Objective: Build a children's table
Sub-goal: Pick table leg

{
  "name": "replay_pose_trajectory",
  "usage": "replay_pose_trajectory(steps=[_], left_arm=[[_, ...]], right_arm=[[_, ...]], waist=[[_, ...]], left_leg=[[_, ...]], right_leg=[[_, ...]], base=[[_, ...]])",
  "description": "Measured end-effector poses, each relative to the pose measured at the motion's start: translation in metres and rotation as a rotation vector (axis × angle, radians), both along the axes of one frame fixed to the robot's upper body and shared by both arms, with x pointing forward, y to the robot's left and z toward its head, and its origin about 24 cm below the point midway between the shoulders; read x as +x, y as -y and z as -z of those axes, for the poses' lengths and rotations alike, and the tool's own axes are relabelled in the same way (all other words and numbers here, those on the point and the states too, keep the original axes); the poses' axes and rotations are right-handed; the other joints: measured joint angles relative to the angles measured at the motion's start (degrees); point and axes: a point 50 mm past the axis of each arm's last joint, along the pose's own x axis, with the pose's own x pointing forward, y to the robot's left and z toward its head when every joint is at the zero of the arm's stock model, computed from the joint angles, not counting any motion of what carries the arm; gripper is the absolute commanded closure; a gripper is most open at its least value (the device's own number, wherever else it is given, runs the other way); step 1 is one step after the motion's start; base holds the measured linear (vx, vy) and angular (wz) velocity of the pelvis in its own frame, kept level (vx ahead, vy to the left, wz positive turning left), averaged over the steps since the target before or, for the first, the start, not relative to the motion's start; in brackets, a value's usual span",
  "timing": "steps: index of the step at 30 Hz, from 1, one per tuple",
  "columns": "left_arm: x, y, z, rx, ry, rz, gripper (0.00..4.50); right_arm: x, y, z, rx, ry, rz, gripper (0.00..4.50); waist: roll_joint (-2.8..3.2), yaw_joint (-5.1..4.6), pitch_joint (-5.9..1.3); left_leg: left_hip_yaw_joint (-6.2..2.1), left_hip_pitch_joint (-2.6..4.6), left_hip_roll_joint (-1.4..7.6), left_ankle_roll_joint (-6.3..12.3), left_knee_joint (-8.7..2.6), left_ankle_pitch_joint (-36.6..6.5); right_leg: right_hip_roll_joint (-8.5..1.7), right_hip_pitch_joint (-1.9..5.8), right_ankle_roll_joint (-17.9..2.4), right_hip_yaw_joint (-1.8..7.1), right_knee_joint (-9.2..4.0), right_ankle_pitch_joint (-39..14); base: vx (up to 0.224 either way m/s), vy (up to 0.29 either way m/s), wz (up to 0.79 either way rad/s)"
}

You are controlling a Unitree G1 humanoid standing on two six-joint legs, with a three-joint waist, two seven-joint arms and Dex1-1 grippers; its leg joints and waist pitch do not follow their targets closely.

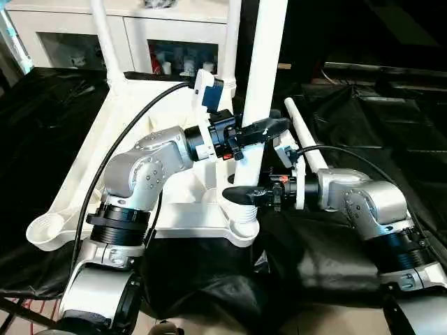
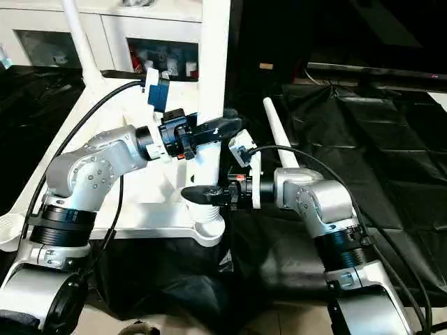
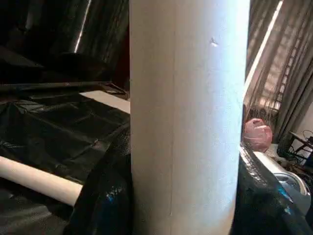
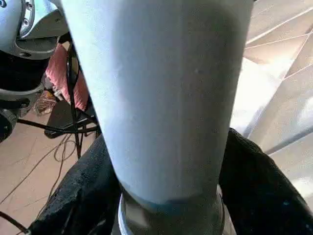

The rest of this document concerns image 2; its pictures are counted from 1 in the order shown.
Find white plastic table leg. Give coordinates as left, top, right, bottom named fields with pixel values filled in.
left=61, top=0, right=106, bottom=92
left=184, top=0, right=232, bottom=225
left=261, top=96, right=302, bottom=171

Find red bottle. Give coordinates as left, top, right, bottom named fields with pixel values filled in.
left=129, top=45, right=142, bottom=73

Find large black case yellow label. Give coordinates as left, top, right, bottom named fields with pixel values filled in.
left=230, top=0, right=312, bottom=88

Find white cabinet with glass doors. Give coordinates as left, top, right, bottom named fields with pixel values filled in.
left=0, top=0, right=242, bottom=77

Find black mat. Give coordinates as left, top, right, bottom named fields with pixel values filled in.
left=0, top=64, right=447, bottom=322

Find grey metal bar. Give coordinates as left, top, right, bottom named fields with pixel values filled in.
left=306, top=61, right=447, bottom=81

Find grey curtain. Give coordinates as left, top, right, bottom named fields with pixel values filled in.
left=0, top=43, right=14, bottom=70

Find white flat panel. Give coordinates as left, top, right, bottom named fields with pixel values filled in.
left=427, top=90, right=447, bottom=106

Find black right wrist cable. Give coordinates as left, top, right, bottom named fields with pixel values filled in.
left=249, top=144, right=434, bottom=335

